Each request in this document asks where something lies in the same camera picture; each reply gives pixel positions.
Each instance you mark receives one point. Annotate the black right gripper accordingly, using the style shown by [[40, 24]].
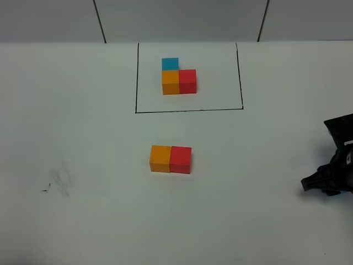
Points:
[[337, 174]]

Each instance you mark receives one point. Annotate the template red cube block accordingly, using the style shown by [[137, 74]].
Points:
[[187, 81]]

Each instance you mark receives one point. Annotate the template orange cube block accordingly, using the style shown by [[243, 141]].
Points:
[[170, 82]]

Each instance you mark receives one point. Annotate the template blue cube block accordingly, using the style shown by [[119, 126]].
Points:
[[170, 64]]

